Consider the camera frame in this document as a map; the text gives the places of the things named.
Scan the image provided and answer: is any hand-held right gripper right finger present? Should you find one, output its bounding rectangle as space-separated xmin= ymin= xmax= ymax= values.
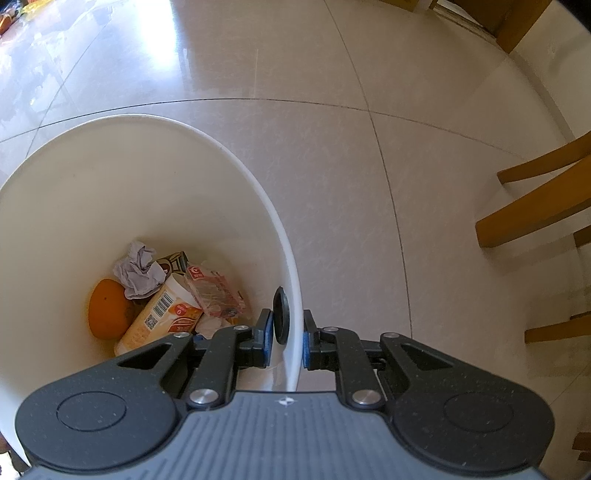
xmin=304 ymin=310 xmax=469 ymax=411

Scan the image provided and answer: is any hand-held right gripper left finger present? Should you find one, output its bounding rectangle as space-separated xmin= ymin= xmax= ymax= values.
xmin=104 ymin=308 xmax=274 ymax=408

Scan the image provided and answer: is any small white plastic cup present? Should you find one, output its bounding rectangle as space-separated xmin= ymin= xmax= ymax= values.
xmin=196 ymin=316 xmax=232 ymax=336

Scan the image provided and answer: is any pink snack wrapper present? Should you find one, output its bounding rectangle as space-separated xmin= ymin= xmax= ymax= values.
xmin=185 ymin=261 xmax=246 ymax=318

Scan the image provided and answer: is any yellow milk tea cup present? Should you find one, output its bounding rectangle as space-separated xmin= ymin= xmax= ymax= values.
xmin=114 ymin=273 xmax=205 ymax=357

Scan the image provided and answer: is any red drink can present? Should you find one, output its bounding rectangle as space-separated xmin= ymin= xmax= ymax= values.
xmin=154 ymin=250 xmax=189 ymax=278

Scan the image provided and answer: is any grey tissue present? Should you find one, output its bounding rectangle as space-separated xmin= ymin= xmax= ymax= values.
xmin=113 ymin=240 xmax=166 ymax=299

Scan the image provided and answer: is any cut orange half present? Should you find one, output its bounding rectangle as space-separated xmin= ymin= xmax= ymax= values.
xmin=88 ymin=278 xmax=136 ymax=340

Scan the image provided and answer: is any white plastic trash bin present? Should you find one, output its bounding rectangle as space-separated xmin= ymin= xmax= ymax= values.
xmin=0 ymin=114 xmax=305 ymax=462

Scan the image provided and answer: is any wooden chair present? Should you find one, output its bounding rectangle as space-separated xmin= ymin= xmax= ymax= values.
xmin=475 ymin=131 xmax=591 ymax=344

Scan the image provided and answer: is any wooden door frame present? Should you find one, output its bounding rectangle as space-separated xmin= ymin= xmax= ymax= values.
xmin=482 ymin=0 xmax=555 ymax=54

